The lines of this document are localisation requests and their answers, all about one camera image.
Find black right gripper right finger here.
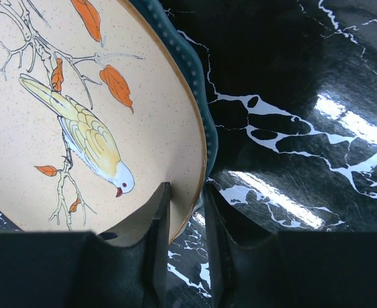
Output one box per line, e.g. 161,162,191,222
204,184,377,307

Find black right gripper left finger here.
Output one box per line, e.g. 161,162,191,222
0,182,171,307

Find black marble pattern mat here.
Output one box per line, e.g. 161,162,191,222
0,1,377,307

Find teal scalloped plate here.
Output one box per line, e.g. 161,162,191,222
133,0,220,225

